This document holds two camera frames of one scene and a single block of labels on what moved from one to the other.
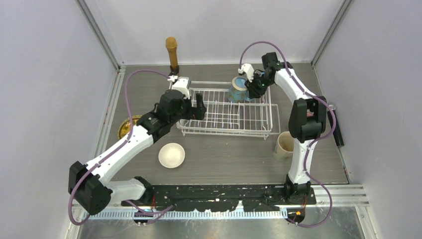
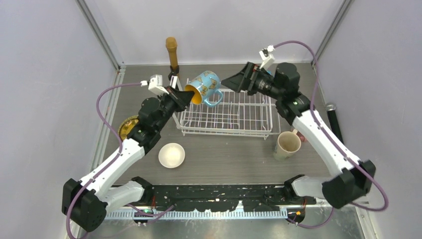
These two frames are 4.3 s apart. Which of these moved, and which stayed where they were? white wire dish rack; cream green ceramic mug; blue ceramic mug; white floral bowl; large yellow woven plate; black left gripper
Moved: black left gripper; blue ceramic mug
Stayed: cream green ceramic mug; large yellow woven plate; white floral bowl; white wire dish rack
